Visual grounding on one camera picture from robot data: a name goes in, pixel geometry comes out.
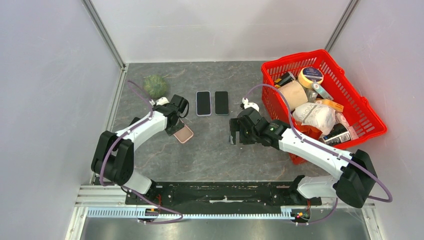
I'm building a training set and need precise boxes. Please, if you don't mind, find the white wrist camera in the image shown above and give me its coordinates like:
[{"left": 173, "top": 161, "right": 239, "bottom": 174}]
[
  {"left": 149, "top": 97, "right": 169, "bottom": 107},
  {"left": 240, "top": 97, "right": 260, "bottom": 112}
]

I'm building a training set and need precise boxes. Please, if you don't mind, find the yellow masking tape roll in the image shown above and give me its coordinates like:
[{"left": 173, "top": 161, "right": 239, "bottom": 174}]
[{"left": 297, "top": 66, "right": 324, "bottom": 89}]

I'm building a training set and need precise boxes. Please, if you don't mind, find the teal white small packet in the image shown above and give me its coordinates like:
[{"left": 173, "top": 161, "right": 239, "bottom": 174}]
[{"left": 311, "top": 82, "right": 334, "bottom": 101}]

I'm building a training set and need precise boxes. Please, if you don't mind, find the grey slotted cable duct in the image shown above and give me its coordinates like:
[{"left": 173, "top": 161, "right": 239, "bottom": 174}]
[{"left": 86, "top": 207, "right": 293, "bottom": 220}]

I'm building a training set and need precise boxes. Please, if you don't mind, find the lilac phone case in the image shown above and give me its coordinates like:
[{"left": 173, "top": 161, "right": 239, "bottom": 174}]
[{"left": 195, "top": 90, "right": 213, "bottom": 117}]

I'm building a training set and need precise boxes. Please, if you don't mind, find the orange small box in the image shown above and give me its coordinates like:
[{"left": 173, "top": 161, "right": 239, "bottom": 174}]
[{"left": 315, "top": 99, "right": 344, "bottom": 113}]

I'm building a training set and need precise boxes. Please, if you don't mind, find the pink phone case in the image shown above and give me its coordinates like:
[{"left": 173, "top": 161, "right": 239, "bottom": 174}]
[{"left": 173, "top": 124, "right": 194, "bottom": 144}]

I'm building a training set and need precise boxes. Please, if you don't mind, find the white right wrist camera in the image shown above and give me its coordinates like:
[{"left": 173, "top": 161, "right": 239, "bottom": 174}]
[{"left": 240, "top": 97, "right": 260, "bottom": 112}]

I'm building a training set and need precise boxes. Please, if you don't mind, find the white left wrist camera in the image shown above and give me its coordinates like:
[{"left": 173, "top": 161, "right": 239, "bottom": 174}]
[{"left": 149, "top": 97, "right": 169, "bottom": 107}]

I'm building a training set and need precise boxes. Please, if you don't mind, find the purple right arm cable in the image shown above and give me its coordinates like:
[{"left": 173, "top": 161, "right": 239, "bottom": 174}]
[{"left": 244, "top": 83, "right": 394, "bottom": 226}]

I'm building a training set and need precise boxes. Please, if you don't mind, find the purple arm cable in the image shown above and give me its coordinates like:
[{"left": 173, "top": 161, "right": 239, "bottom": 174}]
[
  {"left": 98, "top": 80, "right": 184, "bottom": 225},
  {"left": 244, "top": 83, "right": 394, "bottom": 226}
]

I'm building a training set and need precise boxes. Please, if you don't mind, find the black yellow tool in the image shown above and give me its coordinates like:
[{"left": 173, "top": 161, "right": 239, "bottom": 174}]
[{"left": 274, "top": 71, "right": 296, "bottom": 89}]

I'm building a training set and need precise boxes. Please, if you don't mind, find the white wrapped package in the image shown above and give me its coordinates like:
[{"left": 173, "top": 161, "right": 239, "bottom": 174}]
[{"left": 292, "top": 102, "right": 336, "bottom": 135}]

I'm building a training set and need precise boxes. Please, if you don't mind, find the black smartphone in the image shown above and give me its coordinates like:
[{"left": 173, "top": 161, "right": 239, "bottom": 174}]
[
  {"left": 196, "top": 91, "right": 212, "bottom": 116},
  {"left": 129, "top": 117, "right": 140, "bottom": 126},
  {"left": 214, "top": 90, "right": 230, "bottom": 116}
]

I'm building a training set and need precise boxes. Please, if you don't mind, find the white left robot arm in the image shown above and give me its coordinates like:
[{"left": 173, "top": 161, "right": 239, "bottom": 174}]
[{"left": 91, "top": 94, "right": 189, "bottom": 204}]

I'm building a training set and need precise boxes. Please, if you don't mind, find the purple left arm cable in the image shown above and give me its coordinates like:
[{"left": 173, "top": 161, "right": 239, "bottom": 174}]
[{"left": 98, "top": 80, "right": 184, "bottom": 225}]

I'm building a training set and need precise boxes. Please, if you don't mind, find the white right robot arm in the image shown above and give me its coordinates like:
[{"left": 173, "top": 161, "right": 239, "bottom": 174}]
[{"left": 229, "top": 107, "right": 377, "bottom": 208}]

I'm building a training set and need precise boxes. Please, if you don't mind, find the black mounting base plate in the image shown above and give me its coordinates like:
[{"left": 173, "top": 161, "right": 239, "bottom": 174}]
[{"left": 146, "top": 181, "right": 322, "bottom": 215}]

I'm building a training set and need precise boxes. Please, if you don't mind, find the green felt ball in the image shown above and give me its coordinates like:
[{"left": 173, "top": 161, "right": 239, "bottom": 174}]
[{"left": 143, "top": 74, "right": 169, "bottom": 99}]

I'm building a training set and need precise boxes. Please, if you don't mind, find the red plastic basket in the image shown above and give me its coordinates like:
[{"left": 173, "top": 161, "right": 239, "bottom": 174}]
[{"left": 261, "top": 49, "right": 387, "bottom": 150}]

